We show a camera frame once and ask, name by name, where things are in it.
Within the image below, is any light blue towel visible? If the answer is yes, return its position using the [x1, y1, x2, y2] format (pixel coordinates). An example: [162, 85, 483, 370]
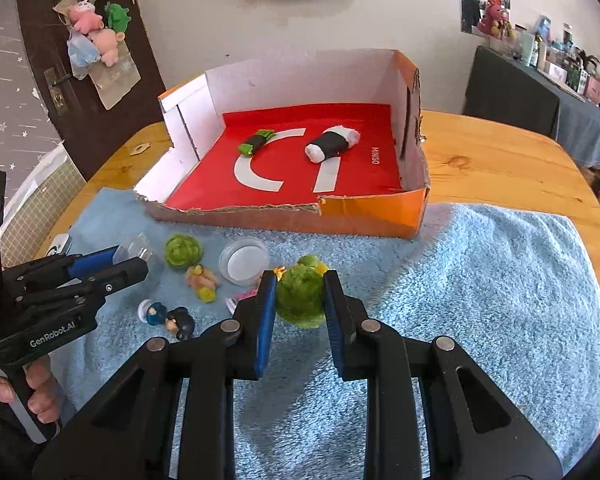
[45, 187, 600, 480]

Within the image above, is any pink pig plush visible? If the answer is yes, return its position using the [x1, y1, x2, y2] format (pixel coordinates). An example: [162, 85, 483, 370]
[69, 2, 105, 35]

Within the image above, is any row of bottles and boxes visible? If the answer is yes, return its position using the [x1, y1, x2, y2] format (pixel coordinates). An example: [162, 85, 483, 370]
[500, 15, 600, 111]

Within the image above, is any pink and yellow figurine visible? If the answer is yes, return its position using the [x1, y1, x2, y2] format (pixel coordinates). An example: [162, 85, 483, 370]
[185, 264, 221, 303]

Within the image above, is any white electronic device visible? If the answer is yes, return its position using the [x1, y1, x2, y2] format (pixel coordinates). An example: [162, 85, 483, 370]
[46, 234, 73, 257]

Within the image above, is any red paper liner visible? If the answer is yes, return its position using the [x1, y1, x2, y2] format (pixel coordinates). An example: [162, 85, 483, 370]
[165, 104, 408, 211]

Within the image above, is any clear round plastic lid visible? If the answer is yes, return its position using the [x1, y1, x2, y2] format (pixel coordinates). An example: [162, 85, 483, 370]
[218, 238, 271, 283]

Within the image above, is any person's left hand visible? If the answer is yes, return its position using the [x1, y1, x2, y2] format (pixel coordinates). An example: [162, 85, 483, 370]
[0, 355, 63, 426]

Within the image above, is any green felt cabbage toy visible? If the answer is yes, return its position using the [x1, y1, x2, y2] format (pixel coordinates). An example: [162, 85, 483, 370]
[275, 265, 327, 330]
[164, 232, 203, 268]

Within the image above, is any green plush toy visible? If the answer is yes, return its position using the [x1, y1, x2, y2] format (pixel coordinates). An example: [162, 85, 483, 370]
[105, 4, 132, 31]

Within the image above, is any orange and white cardboard box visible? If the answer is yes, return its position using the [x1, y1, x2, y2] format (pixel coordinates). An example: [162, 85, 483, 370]
[134, 49, 431, 238]

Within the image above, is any brass door handle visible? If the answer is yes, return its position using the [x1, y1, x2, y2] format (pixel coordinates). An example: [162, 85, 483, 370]
[44, 67, 73, 110]

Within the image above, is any blue and black figurine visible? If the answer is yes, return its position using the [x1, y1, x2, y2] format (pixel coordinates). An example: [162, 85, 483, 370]
[137, 299, 197, 342]

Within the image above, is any white and black sushi toy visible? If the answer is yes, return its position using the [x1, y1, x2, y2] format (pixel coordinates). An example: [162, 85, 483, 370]
[304, 125, 359, 163]

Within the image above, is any magenta plush toy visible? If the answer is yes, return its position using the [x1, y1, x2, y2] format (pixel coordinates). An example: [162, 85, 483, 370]
[477, 0, 516, 41]

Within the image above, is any small clear plastic cup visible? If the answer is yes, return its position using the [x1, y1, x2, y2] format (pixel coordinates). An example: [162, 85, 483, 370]
[115, 232, 158, 273]

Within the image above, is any pale pink plush toy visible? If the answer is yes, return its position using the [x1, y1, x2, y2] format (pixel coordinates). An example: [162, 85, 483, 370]
[87, 29, 127, 68]

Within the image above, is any table with dark cloth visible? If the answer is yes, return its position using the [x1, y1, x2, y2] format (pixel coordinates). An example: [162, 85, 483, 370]
[464, 45, 600, 176]

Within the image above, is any green and black sushi toy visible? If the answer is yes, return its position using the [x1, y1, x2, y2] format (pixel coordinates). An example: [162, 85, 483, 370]
[236, 130, 276, 158]

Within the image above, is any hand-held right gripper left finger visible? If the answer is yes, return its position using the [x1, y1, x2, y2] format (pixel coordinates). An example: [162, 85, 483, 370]
[32, 270, 281, 480]

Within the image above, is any dark brown door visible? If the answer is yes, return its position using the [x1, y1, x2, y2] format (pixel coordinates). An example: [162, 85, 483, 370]
[15, 0, 167, 181]

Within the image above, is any beige paper pouch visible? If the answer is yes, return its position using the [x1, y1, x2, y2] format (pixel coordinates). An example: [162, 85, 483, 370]
[87, 55, 142, 110]

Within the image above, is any blue plastic bag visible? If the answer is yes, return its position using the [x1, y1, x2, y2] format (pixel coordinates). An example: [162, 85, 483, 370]
[67, 35, 101, 80]

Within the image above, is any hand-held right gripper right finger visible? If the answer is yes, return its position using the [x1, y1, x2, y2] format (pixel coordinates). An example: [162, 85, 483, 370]
[322, 270, 566, 480]

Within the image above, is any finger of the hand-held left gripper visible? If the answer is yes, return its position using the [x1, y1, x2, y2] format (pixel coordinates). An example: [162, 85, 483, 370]
[55, 246, 122, 281]
[17, 257, 149, 312]

